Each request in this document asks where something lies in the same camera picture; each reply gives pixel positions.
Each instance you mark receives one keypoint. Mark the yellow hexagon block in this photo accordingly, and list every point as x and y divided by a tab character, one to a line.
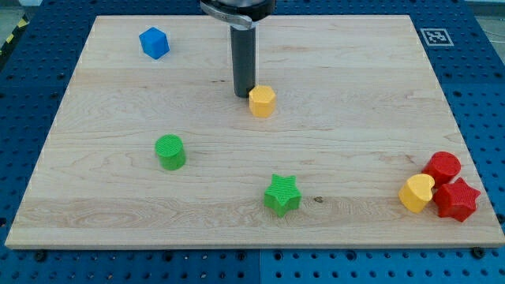
262	101

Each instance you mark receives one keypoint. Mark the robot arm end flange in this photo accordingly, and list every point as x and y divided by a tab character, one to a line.
239	14

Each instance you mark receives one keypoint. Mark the green star block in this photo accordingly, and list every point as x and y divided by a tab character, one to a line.
282	195

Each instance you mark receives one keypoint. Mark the green cylinder block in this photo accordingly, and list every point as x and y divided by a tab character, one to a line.
170	152

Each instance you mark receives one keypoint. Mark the wooden board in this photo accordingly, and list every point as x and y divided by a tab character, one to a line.
359	110

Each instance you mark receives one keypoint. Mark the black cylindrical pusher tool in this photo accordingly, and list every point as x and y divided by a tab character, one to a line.
243	48

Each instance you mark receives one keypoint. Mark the blue cube block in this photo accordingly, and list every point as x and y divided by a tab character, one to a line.
154	43

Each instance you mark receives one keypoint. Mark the yellow heart block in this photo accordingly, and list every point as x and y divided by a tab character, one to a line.
416	192

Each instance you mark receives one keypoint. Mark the red cylinder block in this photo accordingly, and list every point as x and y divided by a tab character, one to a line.
442	167

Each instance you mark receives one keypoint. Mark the white fiducial marker tag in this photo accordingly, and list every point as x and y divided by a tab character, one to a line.
436	37

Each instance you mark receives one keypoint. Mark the red star block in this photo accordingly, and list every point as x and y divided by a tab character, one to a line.
457	200

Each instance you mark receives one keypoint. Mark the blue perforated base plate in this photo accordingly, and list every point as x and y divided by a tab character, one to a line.
33	82

